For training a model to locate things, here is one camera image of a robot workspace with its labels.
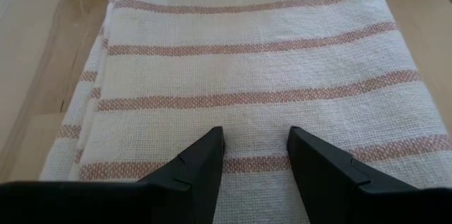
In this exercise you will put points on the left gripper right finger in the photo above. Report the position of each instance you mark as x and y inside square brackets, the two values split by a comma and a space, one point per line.
[328, 195]

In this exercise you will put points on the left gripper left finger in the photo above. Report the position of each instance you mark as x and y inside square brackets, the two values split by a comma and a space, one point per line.
[190, 195]

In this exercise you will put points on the white towel with pink stripes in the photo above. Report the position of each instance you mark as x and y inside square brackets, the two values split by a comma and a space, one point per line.
[247, 68]

